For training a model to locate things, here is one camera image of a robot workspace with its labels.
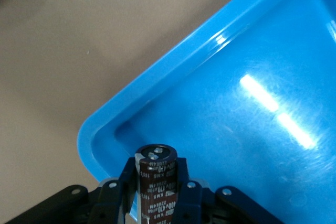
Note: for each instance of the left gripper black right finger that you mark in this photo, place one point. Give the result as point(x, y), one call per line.
point(191, 203)

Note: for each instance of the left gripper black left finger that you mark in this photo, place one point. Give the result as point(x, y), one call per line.
point(110, 203)

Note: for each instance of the blue plastic tray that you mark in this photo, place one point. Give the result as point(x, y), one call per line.
point(236, 77)

